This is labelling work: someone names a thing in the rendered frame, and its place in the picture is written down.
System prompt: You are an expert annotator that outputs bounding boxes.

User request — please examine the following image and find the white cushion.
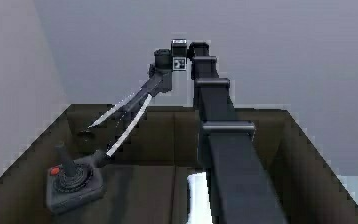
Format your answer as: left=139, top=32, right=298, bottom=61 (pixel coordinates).
left=186, top=171, right=214, bottom=224

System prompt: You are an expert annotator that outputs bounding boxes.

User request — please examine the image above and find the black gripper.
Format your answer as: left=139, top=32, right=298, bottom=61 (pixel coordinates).
left=77, top=48, right=174, bottom=168

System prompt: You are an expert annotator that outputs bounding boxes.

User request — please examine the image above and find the dark brown sofa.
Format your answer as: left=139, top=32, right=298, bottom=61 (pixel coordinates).
left=0, top=103, right=358, bottom=224

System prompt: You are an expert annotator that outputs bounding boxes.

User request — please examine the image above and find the black joystick with red button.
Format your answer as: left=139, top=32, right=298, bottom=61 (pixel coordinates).
left=46, top=143, right=107, bottom=214

